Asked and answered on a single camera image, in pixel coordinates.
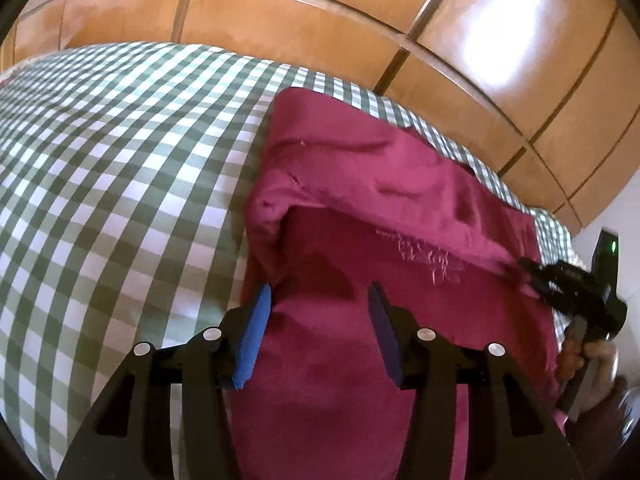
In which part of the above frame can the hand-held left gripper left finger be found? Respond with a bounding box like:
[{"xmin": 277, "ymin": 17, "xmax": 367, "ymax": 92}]
[{"xmin": 56, "ymin": 282, "xmax": 274, "ymax": 480}]

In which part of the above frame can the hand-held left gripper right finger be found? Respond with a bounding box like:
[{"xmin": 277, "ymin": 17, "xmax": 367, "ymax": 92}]
[{"xmin": 367, "ymin": 280, "xmax": 584, "ymax": 480}]

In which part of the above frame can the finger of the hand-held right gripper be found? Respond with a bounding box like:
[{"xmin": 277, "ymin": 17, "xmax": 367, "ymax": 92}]
[
  {"xmin": 517, "ymin": 257, "xmax": 597, "ymax": 285},
  {"xmin": 529, "ymin": 276, "xmax": 609, "ymax": 322}
]

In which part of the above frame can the dark red garment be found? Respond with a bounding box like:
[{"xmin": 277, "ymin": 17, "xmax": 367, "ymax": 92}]
[{"xmin": 235, "ymin": 87, "xmax": 568, "ymax": 480}]

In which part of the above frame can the person's right forearm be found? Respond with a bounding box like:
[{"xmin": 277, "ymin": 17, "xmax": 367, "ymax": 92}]
[{"xmin": 565, "ymin": 377, "xmax": 640, "ymax": 480}]

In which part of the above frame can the person's right hand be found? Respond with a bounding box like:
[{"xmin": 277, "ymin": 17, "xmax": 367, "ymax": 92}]
[{"xmin": 558, "ymin": 331, "xmax": 627, "ymax": 417}]

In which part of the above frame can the green checked bed cover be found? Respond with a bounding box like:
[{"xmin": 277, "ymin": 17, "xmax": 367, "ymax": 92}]
[{"xmin": 0, "ymin": 42, "xmax": 576, "ymax": 480}]

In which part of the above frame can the wooden wardrobe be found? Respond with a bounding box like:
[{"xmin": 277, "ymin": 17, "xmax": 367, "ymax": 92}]
[{"xmin": 0, "ymin": 0, "xmax": 640, "ymax": 235}]

